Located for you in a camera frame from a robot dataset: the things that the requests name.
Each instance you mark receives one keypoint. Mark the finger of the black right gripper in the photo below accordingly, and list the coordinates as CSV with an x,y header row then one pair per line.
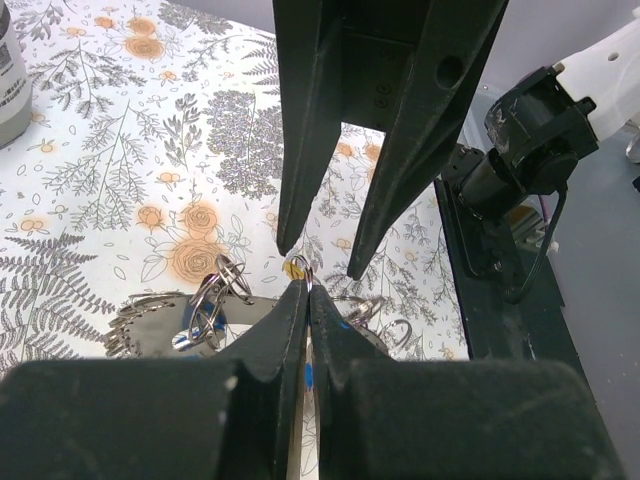
x,y
309,46
437,88

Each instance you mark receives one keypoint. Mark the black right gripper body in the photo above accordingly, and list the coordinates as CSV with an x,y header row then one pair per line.
x,y
366,47

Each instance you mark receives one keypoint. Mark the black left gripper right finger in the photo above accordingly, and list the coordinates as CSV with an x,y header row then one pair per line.
x,y
379,418

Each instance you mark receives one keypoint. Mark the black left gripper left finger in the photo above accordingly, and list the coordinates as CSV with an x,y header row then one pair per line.
x,y
235,415

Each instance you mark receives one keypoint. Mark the blue key tag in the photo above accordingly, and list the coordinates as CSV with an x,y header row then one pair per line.
x,y
308,377

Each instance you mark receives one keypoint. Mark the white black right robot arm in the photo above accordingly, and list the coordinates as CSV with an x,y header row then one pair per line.
x,y
552,118

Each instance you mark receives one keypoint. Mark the floral table mat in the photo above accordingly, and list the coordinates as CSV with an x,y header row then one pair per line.
x,y
154,145

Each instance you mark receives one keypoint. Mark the grey tape roll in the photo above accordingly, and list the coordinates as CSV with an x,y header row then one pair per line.
x,y
15,84

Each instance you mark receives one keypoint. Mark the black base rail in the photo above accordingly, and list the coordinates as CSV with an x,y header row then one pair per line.
x,y
494,328

